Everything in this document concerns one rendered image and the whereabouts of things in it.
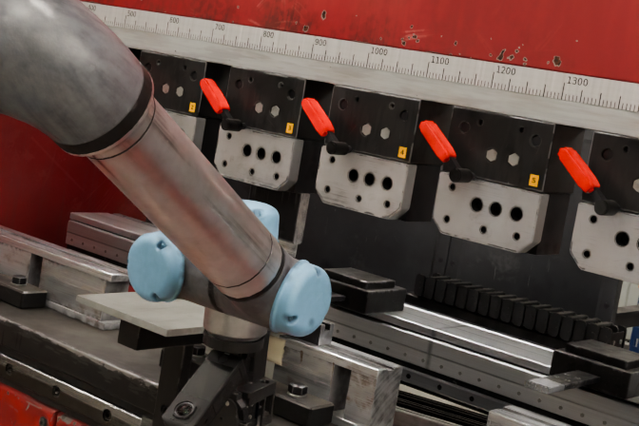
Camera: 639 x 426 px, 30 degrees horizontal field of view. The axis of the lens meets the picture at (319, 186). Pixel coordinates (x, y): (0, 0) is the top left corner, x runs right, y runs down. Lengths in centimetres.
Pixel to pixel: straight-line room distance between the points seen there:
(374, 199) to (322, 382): 28
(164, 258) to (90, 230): 120
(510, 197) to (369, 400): 36
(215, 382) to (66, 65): 54
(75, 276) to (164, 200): 104
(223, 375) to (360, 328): 64
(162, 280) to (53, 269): 87
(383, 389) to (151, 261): 51
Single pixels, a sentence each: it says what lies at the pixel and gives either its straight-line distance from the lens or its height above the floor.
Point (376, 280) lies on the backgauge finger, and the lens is 195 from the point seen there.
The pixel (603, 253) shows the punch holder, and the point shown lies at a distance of 144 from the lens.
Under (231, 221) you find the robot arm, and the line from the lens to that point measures 109.
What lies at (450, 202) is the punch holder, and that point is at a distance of 154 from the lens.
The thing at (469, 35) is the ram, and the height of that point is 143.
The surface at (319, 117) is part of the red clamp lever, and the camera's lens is 163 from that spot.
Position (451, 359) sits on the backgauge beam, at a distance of 188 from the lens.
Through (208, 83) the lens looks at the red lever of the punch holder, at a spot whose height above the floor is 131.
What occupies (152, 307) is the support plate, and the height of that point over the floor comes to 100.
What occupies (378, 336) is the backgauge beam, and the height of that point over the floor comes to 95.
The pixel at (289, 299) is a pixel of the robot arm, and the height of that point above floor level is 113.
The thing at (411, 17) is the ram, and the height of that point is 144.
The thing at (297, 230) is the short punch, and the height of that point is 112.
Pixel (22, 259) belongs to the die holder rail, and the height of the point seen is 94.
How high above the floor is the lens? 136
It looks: 6 degrees down
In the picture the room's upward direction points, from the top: 10 degrees clockwise
